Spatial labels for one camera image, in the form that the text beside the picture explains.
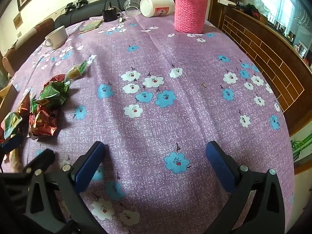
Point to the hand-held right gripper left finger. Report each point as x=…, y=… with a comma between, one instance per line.
x=89, y=165

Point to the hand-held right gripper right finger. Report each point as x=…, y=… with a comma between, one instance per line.
x=219, y=165

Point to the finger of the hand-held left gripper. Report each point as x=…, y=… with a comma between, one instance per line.
x=11, y=143
x=40, y=159

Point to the green and yellow snack packet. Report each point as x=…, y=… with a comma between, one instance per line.
x=12, y=123

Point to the large red snack packet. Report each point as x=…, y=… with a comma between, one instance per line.
x=42, y=124

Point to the red-brown snack packet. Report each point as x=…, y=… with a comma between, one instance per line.
x=24, y=103

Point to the cardboard box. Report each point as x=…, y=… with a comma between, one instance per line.
x=7, y=100

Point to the pale yellow-green snack packet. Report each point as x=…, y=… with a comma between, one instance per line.
x=77, y=71

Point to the purple floral tablecloth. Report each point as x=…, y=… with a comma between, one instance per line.
x=156, y=117

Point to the green plant print panel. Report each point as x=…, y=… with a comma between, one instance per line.
x=302, y=146

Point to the white bolster cushion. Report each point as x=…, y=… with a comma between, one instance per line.
x=26, y=36

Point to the white mug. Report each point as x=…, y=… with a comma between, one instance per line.
x=57, y=37

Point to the brown upholstered chair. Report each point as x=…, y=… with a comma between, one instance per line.
x=43, y=28

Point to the wooden brick-pattern counter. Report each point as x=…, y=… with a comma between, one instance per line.
x=268, y=51

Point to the green booklet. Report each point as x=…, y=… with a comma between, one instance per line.
x=91, y=26

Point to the black sofa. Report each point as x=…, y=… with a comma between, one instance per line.
x=73, y=17

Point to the small black gadget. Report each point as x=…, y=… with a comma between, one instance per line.
x=69, y=6
x=81, y=2

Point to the small black device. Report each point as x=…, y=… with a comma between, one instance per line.
x=109, y=14

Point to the pink cup with knit sleeve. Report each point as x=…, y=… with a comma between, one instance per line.
x=189, y=12

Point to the black and red bag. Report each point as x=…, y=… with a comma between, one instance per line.
x=251, y=10

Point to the clear plastic cup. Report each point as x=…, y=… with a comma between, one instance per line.
x=131, y=7

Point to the white box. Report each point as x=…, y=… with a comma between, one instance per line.
x=225, y=1

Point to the white plastic bottle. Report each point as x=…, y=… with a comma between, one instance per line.
x=152, y=6

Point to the yellow wall sign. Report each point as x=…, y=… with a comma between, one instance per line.
x=18, y=21

